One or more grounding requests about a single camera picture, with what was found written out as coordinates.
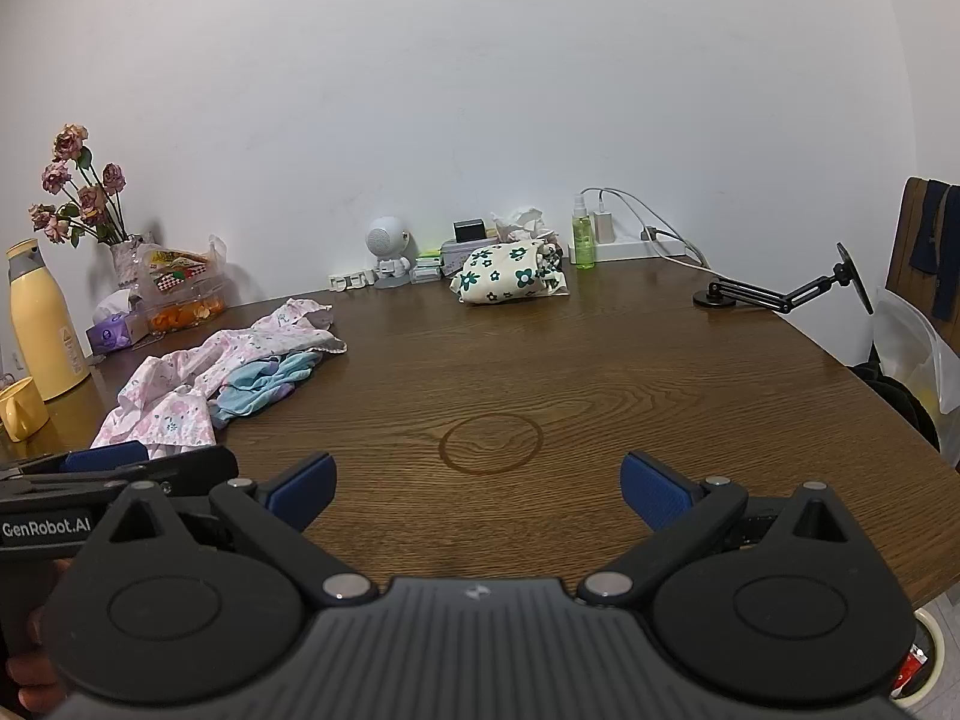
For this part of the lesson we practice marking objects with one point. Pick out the light blue lilac garment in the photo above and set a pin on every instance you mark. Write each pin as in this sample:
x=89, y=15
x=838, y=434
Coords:
x=259, y=386

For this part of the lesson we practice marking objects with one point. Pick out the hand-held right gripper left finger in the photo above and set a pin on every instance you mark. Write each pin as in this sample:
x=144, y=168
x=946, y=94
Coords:
x=304, y=491

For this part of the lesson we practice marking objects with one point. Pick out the yellow mug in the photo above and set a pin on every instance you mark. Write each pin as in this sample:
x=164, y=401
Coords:
x=19, y=409

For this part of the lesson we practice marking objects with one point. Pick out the purple tissue pack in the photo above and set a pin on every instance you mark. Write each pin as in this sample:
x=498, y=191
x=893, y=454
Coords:
x=116, y=331

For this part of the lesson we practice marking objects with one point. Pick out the short navy cloth strip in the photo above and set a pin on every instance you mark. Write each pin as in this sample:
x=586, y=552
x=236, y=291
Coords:
x=926, y=229

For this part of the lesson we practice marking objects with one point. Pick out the black bag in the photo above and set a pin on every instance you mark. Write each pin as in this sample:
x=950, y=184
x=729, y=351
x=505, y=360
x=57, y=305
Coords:
x=896, y=397

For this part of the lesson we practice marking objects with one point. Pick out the white round bin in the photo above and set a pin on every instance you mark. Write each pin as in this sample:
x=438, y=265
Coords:
x=926, y=652

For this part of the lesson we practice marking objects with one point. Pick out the small black box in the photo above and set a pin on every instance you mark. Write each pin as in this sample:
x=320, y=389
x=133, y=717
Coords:
x=469, y=231

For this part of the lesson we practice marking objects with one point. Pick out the white power strip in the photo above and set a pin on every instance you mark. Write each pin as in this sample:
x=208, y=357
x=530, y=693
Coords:
x=622, y=249

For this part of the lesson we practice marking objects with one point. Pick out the plastic bag of snacks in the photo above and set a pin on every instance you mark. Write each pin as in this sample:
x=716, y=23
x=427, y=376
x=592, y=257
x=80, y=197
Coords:
x=184, y=292

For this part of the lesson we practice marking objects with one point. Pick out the glass vase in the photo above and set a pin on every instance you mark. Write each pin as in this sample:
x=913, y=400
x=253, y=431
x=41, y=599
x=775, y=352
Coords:
x=126, y=261

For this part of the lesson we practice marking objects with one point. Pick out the person's left hand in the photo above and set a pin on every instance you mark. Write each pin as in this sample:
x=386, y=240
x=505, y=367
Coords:
x=30, y=679

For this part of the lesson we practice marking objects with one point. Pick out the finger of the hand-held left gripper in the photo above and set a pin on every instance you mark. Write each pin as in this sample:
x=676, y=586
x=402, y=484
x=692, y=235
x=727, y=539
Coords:
x=105, y=457
x=202, y=469

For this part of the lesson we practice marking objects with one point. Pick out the white charger block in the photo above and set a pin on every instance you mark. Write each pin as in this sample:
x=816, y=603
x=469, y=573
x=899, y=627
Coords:
x=604, y=229

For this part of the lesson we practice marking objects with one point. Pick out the green white small boxes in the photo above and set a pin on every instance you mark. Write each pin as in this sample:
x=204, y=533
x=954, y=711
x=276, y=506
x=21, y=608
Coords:
x=426, y=268

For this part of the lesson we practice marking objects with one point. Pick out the cream green floral cloth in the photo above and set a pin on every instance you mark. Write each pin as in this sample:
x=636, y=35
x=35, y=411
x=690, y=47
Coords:
x=502, y=274

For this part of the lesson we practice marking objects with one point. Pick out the wooden chair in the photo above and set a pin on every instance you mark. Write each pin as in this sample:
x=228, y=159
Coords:
x=900, y=240

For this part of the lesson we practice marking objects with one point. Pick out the yellow thermos bottle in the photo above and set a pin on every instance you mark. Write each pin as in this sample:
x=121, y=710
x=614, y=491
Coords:
x=41, y=322

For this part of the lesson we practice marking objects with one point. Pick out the clear plastic bag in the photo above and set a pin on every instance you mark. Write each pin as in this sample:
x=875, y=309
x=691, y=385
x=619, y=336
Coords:
x=911, y=349

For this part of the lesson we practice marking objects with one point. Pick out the dried rose bouquet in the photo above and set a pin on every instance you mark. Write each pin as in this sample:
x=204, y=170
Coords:
x=79, y=191

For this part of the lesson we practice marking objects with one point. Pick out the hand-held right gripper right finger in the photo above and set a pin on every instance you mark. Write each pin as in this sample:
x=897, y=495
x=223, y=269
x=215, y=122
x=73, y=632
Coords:
x=652, y=495

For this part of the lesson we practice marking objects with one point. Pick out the long navy cloth strip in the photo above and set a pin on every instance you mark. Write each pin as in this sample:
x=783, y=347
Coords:
x=949, y=262

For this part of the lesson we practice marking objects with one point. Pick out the lavender grey box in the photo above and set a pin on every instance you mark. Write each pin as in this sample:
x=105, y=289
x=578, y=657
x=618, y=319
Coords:
x=454, y=256

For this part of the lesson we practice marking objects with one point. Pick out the pink floral garment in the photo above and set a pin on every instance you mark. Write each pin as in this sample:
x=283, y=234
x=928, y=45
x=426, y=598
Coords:
x=172, y=390

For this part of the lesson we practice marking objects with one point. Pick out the green spray bottle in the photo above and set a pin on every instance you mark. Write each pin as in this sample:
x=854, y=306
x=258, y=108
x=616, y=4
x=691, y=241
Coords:
x=583, y=244

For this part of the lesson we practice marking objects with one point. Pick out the white robot toy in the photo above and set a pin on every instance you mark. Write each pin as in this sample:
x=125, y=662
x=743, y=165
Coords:
x=386, y=244

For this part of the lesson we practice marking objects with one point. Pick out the crumpled white tissue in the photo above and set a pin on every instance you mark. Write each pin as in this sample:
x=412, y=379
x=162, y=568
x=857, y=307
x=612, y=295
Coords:
x=517, y=223

